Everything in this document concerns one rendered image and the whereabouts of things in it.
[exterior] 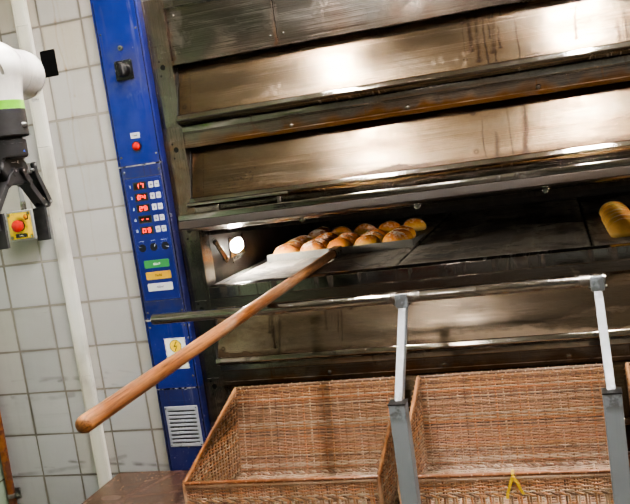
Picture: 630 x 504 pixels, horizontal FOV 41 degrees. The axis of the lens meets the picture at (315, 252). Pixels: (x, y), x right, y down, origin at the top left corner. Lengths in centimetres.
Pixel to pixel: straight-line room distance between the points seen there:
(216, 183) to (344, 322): 59
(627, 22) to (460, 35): 45
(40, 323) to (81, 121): 72
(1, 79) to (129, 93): 102
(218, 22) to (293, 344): 103
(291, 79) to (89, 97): 69
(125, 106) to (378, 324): 105
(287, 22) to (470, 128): 64
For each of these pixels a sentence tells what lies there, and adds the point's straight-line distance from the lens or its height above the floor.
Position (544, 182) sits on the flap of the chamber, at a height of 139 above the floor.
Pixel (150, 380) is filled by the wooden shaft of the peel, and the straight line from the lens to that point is 159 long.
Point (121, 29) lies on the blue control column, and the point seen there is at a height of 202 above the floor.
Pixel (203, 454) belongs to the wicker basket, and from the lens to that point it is 249.
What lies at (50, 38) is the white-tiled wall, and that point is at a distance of 294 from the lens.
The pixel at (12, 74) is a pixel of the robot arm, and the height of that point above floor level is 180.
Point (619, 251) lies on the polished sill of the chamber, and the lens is 250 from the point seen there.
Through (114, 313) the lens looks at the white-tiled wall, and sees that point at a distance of 290.
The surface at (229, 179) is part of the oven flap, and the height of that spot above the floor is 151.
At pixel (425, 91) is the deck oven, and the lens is 249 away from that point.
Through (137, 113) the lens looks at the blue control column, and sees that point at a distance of 274.
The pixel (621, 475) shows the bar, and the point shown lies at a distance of 203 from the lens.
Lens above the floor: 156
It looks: 7 degrees down
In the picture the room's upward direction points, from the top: 8 degrees counter-clockwise
